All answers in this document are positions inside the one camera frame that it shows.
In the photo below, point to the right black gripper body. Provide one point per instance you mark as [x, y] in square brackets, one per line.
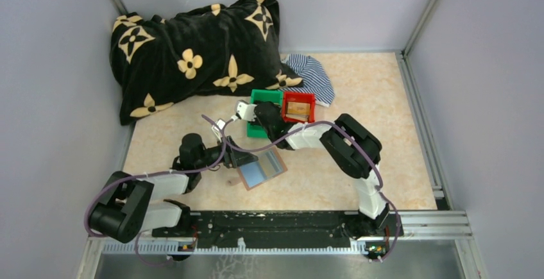
[269, 134]

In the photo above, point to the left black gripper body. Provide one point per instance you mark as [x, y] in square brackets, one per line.
[211, 156]

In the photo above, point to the pink leather card holder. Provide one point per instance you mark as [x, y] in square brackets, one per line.
[268, 166]

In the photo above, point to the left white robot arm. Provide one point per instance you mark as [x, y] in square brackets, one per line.
[129, 204]

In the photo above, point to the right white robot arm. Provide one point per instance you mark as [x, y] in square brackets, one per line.
[352, 147]

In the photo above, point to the green plastic bin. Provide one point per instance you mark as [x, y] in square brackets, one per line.
[253, 129]

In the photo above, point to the red plastic bin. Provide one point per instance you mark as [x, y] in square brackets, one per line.
[299, 97]

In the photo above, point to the blue striped cloth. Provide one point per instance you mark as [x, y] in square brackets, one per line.
[315, 79]

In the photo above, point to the black floral blanket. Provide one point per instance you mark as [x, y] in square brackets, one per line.
[212, 50]

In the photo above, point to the white toothed cable rail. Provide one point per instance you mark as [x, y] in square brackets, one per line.
[174, 247]

